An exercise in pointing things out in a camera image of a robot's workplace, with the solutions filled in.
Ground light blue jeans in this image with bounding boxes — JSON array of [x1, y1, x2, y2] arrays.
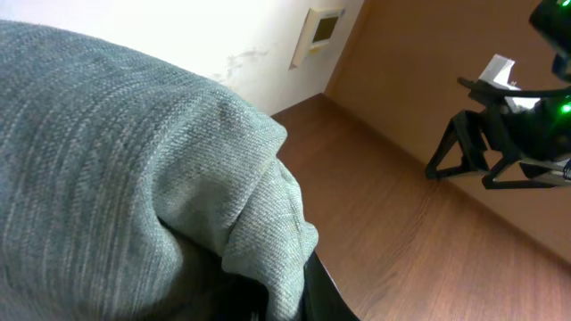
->
[[1, 21, 319, 320]]

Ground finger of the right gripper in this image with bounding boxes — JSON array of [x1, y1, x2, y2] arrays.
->
[[482, 153, 570, 190], [425, 111, 489, 180]]

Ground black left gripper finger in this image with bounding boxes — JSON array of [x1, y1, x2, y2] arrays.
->
[[302, 251, 360, 321]]

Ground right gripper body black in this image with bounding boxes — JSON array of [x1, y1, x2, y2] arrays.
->
[[458, 54, 570, 162]]

